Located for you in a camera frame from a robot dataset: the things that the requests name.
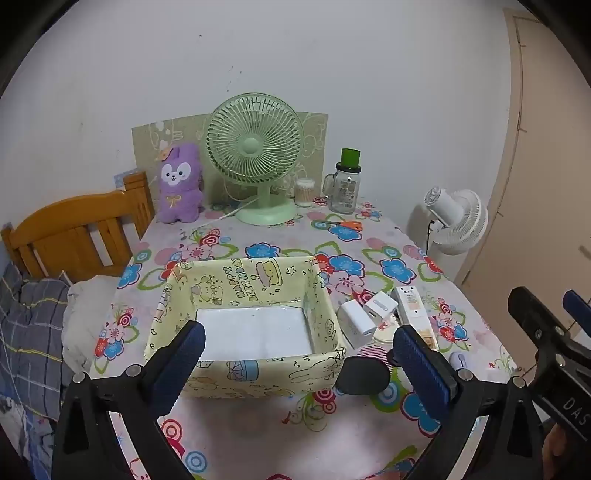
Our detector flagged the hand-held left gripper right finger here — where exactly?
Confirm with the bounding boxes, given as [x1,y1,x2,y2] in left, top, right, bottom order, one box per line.
[392,324,543,480]

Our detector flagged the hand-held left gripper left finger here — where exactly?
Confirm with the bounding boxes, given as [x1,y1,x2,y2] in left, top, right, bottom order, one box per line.
[52,320,207,480]

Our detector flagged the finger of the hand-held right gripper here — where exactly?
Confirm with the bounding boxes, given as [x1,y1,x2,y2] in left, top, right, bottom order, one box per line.
[562,290,591,335]
[508,286,573,365]

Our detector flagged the cream bear-shaped round case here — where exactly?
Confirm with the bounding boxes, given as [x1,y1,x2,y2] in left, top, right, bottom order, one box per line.
[372,318,402,347]

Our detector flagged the white remote control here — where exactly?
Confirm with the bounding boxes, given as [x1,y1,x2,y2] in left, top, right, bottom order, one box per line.
[391,285,439,352]

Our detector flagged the black oval case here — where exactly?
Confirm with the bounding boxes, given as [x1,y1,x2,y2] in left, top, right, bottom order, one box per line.
[335,355,392,397]

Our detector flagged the small white cube charger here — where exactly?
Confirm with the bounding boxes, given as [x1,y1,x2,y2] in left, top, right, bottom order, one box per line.
[363,292,399,324]

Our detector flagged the white charger with oval logo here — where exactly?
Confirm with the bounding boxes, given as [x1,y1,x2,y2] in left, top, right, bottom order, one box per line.
[338,300,378,350]

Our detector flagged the yellow cartoon storage box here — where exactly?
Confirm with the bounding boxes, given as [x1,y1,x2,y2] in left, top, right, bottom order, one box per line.
[144,257,347,398]

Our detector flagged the white pillow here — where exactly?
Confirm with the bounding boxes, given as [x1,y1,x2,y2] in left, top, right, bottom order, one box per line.
[62,275,123,374]

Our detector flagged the white standing fan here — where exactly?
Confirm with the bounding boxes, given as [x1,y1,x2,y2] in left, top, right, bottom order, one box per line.
[424,186,489,282]

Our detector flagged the beige door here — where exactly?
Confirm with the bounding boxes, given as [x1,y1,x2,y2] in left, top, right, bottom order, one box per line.
[455,7,591,324]

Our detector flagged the grey plaid quilt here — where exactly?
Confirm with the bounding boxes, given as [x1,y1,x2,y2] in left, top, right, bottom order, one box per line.
[0,263,75,480]

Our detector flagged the purple plush toy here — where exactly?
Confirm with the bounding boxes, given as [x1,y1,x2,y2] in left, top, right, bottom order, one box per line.
[157,142,205,224]

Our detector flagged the wooden chair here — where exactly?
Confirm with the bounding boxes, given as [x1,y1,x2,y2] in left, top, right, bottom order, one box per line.
[0,171,155,280]

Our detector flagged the glass mug jar green lid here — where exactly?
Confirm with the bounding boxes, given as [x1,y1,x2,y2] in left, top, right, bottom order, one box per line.
[323,148,362,214]

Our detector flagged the cotton swab jar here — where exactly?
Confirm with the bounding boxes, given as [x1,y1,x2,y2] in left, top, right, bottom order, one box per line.
[294,178,315,208]

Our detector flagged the beige cartoon backing board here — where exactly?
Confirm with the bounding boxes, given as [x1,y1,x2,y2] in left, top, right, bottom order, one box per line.
[131,111,329,206]

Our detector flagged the green desk fan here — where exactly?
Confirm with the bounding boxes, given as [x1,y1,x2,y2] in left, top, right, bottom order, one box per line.
[205,92,305,227]

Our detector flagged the white fan cable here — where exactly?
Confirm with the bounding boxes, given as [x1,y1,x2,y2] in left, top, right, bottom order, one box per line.
[198,198,259,228]

